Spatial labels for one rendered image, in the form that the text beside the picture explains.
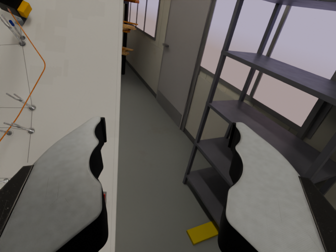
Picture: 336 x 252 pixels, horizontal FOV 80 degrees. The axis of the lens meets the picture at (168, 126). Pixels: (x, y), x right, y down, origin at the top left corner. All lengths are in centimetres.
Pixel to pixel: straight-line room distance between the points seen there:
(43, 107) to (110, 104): 20
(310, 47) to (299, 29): 16
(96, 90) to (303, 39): 150
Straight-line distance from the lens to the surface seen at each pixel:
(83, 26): 84
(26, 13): 80
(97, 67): 76
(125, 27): 430
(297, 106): 180
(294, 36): 187
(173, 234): 193
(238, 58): 149
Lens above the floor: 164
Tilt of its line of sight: 31 degrees down
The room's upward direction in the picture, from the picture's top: 11 degrees clockwise
